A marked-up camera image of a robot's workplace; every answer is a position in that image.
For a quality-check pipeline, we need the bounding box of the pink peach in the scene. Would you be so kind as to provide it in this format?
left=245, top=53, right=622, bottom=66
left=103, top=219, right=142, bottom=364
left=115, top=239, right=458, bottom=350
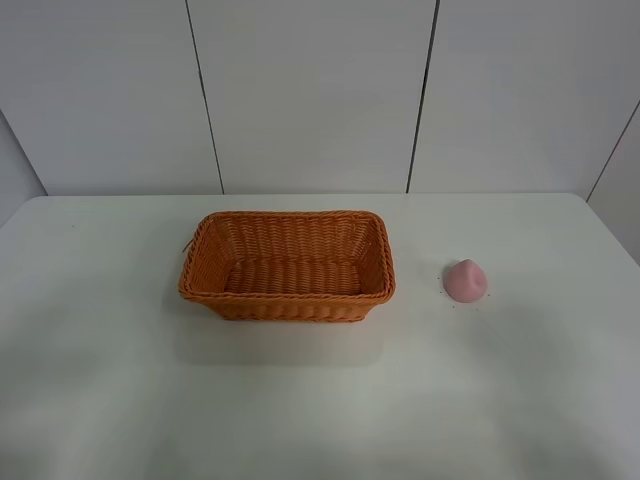
left=443, top=259, right=488, bottom=303

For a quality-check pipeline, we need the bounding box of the orange woven plastic basket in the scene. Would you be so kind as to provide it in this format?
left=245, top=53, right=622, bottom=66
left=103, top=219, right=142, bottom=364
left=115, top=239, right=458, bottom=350
left=178, top=210, right=395, bottom=323

